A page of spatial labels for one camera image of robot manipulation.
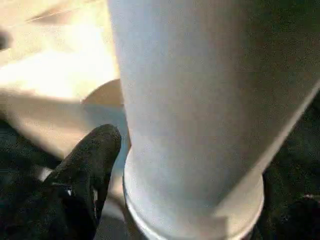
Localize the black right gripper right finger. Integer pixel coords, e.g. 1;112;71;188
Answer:
251;172;320;240

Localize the white plastic table top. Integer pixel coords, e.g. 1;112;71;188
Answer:
0;0;132;221

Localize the white plastic table leg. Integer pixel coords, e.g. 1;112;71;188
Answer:
107;0;320;240

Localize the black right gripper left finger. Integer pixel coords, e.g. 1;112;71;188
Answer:
9;123;123;240

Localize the black mat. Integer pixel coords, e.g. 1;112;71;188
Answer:
0;94;320;240

